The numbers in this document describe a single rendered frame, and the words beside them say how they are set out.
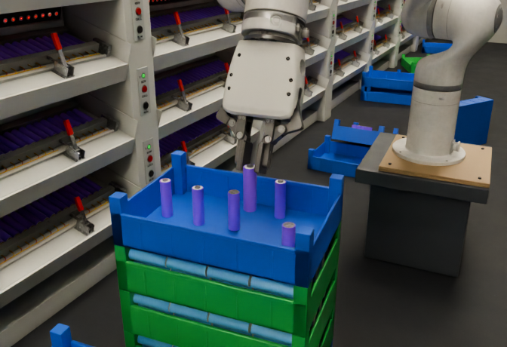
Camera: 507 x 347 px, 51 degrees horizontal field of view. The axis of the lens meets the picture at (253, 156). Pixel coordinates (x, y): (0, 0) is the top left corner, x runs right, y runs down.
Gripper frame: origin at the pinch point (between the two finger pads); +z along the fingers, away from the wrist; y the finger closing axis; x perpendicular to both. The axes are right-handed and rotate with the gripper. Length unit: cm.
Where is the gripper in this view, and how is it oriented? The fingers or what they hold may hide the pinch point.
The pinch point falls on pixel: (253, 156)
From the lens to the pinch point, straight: 69.8
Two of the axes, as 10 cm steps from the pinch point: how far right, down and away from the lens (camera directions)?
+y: -9.3, -1.4, 3.4
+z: -1.5, 9.9, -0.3
